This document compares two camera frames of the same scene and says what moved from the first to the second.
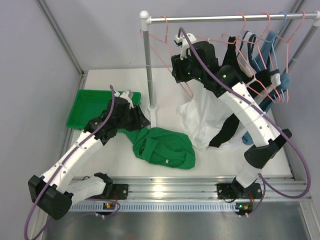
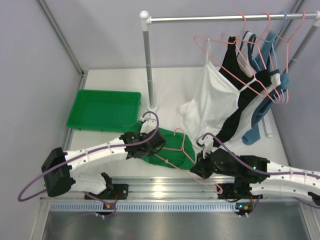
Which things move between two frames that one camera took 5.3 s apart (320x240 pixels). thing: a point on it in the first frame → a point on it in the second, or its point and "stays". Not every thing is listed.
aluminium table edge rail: x=204 y=188 stays
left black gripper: x=135 y=117 → x=155 y=141
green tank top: x=162 y=146 stays
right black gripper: x=177 y=65 → x=200 y=168
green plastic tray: x=90 y=104 stays
